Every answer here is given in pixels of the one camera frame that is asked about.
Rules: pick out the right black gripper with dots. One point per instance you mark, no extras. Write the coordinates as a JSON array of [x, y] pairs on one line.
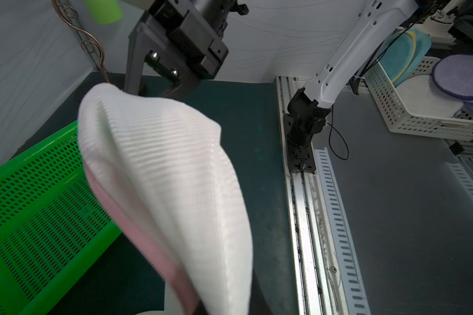
[[195, 30]]

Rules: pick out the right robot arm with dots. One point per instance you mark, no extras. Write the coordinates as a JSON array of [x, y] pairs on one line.
[[311, 104]]

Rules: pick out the teal mesh bag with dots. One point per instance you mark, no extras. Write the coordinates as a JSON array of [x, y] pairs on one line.
[[404, 54]]

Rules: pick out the white mesh bag in basket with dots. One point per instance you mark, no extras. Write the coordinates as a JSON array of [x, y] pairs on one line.
[[421, 96]]

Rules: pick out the purple mesh bag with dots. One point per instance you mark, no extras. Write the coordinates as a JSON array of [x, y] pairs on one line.
[[454, 76]]

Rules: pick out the bronze cup tree stand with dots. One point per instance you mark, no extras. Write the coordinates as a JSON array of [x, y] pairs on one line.
[[88, 42]]

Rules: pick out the green plastic wine glass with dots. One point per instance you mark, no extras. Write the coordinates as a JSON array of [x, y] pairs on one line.
[[104, 11]]

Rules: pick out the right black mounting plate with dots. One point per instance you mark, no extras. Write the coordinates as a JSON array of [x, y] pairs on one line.
[[299, 154]]

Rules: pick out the green plastic basket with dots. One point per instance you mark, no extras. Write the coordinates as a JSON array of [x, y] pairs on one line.
[[52, 227]]

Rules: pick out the white perforated storage basket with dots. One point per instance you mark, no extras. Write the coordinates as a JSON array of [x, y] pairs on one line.
[[399, 120]]

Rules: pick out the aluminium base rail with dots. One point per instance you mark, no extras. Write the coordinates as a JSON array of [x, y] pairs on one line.
[[311, 267]]

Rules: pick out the white slotted cable duct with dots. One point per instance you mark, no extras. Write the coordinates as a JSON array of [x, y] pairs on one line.
[[344, 265]]

